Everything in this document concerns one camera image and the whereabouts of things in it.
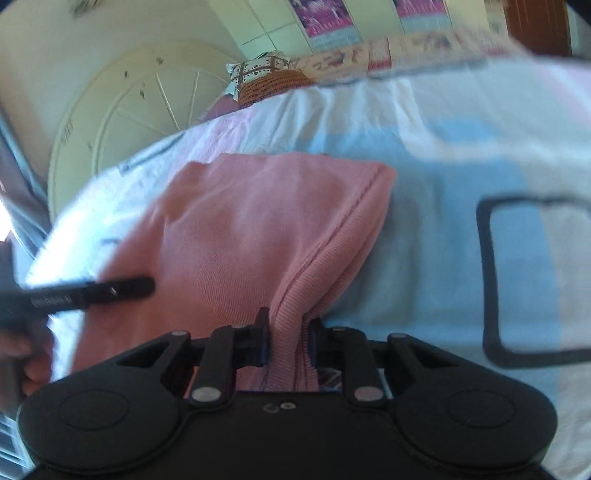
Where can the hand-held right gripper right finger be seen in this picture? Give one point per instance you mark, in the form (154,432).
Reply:
(314,344)

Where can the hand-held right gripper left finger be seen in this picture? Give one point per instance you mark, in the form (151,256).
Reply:
(263,344)

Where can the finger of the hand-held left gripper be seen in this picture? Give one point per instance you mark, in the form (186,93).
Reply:
(106,290)

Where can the pink shirt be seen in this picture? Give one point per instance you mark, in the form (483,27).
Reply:
(240,240)

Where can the person's left hand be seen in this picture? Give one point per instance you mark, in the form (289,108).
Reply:
(37,369)

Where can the grey cloth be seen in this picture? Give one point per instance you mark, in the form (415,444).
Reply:
(21,184)

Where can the pastel patterned bedsheet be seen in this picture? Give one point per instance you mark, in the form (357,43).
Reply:
(438,258)

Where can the cream round headboard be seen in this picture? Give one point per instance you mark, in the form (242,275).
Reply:
(129,110)

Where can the mauve pillow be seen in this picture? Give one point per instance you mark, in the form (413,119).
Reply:
(219,108)

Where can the orange knitted cloth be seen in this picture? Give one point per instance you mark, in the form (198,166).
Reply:
(277,85)

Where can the patterned pillow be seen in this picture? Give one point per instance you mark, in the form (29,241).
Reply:
(256,71)

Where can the floral patchwork quilt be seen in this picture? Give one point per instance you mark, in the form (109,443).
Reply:
(406,53)

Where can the cream glossy wardrobe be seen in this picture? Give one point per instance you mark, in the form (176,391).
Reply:
(258,21)

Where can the brown wooden door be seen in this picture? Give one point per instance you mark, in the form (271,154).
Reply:
(538,25)

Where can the wall lamp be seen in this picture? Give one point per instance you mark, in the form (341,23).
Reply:
(85,7)

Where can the purple wall poster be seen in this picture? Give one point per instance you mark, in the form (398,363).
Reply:
(323,16)
(422,8)

